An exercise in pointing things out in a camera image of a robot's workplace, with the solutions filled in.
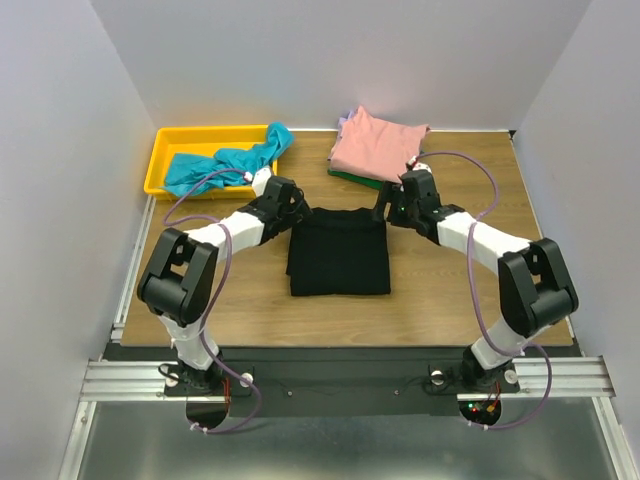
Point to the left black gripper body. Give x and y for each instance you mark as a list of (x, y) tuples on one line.
[(297, 212)]

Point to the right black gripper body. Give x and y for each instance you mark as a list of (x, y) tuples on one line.
[(385, 206)]

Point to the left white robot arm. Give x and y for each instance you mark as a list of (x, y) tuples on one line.
[(188, 269)]

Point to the lavender folded t-shirt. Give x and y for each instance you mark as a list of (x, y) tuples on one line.
[(346, 122)]

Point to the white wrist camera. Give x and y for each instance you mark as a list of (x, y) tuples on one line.
[(415, 164), (258, 181)]

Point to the black t-shirt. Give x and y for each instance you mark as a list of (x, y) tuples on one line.
[(339, 252)]

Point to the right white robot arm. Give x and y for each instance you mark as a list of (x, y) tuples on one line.
[(535, 287)]

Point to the yellow plastic bin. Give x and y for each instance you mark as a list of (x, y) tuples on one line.
[(199, 140)]

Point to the green folded t-shirt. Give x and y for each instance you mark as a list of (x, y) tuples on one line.
[(364, 181)]

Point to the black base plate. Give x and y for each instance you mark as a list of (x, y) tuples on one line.
[(339, 382)]

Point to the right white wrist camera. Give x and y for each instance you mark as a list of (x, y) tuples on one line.
[(415, 164)]

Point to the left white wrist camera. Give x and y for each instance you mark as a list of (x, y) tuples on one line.
[(258, 181)]

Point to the aluminium frame rail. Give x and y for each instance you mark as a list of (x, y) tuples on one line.
[(129, 429)]

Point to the pink folded t-shirt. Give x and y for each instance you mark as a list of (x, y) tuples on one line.
[(376, 148)]

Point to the teal t-shirt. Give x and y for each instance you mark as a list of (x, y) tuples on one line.
[(221, 175)]

